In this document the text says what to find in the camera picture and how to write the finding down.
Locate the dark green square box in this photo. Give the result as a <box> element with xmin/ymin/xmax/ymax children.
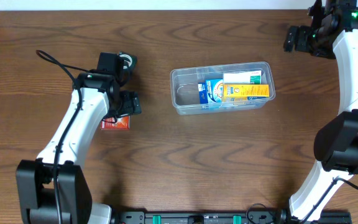
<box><xmin>119</xmin><ymin>52</ymin><xmax>137</xmax><ymax>73</ymax></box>

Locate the red Panadol ActiFast box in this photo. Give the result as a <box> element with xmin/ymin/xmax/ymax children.
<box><xmin>101</xmin><ymin>116</ymin><xmax>130</xmax><ymax>130</ymax></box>

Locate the blue fever patch box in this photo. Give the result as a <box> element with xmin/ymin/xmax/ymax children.
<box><xmin>198</xmin><ymin>79</ymin><xmax>270</xmax><ymax>104</ymax></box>

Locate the clear plastic container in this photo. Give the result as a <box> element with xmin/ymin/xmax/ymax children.
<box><xmin>170</xmin><ymin>62</ymin><xmax>275</xmax><ymax>115</ymax></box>

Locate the yellow medicine box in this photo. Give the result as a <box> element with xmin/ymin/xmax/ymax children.
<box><xmin>223</xmin><ymin>84</ymin><xmax>270</xmax><ymax>98</ymax></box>

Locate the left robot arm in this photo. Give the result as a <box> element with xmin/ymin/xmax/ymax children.
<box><xmin>16</xmin><ymin>50</ymin><xmax>142</xmax><ymax>223</ymax></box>

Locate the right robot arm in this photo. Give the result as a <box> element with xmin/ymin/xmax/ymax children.
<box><xmin>274</xmin><ymin>0</ymin><xmax>358</xmax><ymax>223</ymax></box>

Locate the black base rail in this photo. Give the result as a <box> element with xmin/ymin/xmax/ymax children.
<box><xmin>110</xmin><ymin>210</ymin><xmax>352</xmax><ymax>224</ymax></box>

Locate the white green Panadol box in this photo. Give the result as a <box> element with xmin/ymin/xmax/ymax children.
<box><xmin>223</xmin><ymin>70</ymin><xmax>262</xmax><ymax>85</ymax></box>

